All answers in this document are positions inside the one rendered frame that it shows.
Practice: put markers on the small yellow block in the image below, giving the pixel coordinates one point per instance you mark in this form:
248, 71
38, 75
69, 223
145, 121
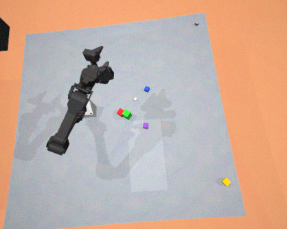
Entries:
226, 181

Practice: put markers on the red block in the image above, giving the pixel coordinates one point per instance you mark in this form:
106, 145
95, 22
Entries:
119, 112

